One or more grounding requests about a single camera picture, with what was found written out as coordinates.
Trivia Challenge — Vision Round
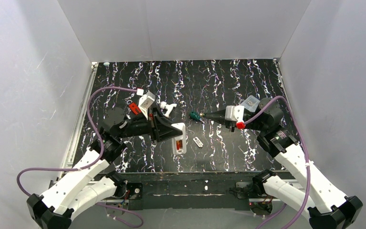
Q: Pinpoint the orange battery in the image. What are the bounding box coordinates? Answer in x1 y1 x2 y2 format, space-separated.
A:
176 141 183 151

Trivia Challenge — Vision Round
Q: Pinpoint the white remote control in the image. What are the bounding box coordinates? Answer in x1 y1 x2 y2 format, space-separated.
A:
172 123 187 156

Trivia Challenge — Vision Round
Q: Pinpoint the white battery cover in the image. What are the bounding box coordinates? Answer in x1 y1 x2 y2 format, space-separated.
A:
193 137 203 148

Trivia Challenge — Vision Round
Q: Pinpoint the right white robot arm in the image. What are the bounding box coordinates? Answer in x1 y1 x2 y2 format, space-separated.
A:
202 96 363 229

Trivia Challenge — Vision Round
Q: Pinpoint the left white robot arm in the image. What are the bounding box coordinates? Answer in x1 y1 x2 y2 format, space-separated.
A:
27 107 186 229

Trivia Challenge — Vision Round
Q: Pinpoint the white plastic faucet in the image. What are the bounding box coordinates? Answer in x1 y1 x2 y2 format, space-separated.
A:
160 101 177 118

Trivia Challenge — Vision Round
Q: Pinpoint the clear plastic screw box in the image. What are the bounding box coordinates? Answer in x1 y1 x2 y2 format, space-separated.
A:
239 95 260 112

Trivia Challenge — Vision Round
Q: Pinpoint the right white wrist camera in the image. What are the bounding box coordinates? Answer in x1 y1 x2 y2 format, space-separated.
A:
224 105 245 129

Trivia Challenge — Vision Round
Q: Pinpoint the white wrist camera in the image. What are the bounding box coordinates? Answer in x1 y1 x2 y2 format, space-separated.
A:
137 88 155 120
224 105 245 129

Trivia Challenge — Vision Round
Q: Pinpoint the green handled screwdriver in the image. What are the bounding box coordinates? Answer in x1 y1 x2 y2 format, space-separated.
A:
189 111 203 123

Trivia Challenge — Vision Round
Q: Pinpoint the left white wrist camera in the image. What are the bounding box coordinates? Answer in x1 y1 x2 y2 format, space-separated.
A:
137 88 155 120

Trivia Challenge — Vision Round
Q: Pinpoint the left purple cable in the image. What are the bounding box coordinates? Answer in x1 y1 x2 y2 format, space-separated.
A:
16 86 145 228

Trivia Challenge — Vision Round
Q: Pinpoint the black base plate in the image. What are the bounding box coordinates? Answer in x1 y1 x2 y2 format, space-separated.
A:
120 172 273 210

